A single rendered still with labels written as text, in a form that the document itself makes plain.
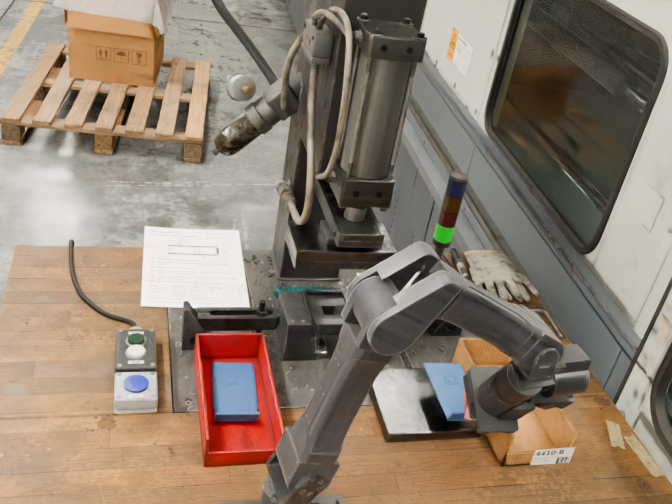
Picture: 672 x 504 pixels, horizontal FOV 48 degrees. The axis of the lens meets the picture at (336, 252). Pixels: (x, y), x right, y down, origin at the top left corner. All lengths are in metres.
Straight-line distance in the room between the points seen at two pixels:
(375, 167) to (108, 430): 0.59
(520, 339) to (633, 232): 0.70
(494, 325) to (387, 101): 0.40
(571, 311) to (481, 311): 0.88
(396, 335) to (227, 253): 0.84
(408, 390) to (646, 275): 0.55
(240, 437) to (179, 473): 0.12
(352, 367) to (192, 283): 0.70
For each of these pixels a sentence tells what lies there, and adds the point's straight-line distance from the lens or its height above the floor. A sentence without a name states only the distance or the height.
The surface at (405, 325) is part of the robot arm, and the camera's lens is 0.90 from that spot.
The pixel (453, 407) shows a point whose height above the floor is 0.96.
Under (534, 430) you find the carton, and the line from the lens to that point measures 1.42.
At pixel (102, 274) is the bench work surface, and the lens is 1.60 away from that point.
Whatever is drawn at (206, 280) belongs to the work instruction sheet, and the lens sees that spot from 1.60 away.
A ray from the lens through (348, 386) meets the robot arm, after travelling 0.96.
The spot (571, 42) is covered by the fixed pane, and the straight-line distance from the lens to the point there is 2.02.
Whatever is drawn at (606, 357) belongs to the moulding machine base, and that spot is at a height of 0.88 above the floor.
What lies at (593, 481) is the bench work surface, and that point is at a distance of 1.39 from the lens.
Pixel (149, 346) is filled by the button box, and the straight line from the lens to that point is 1.38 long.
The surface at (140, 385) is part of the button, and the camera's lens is 1.29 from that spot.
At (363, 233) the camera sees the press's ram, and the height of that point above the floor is 1.18.
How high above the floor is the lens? 1.81
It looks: 31 degrees down
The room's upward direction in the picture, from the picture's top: 11 degrees clockwise
